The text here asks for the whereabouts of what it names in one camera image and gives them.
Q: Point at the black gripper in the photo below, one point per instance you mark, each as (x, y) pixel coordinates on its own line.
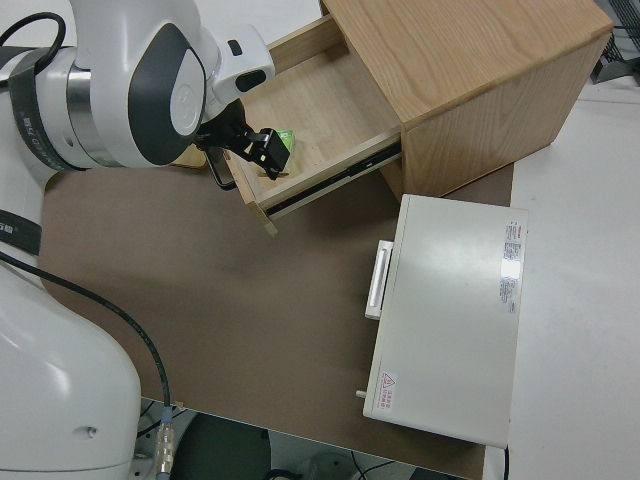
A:
(225, 131)

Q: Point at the light wooden drawer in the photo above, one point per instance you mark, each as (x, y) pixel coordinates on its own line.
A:
(310, 100)

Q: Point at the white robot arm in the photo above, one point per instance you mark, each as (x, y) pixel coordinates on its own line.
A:
(60, 350)

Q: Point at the green drink carton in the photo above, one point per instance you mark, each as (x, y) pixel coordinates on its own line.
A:
(289, 142)

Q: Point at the brown table mat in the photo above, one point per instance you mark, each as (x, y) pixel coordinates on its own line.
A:
(240, 290)

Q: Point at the oak wooden cabinet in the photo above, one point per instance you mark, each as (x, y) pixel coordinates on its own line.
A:
(450, 65)

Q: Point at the white toaster oven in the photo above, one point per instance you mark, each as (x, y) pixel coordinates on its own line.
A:
(445, 320)

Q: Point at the dark grey equipment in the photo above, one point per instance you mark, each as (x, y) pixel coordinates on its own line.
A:
(617, 55)

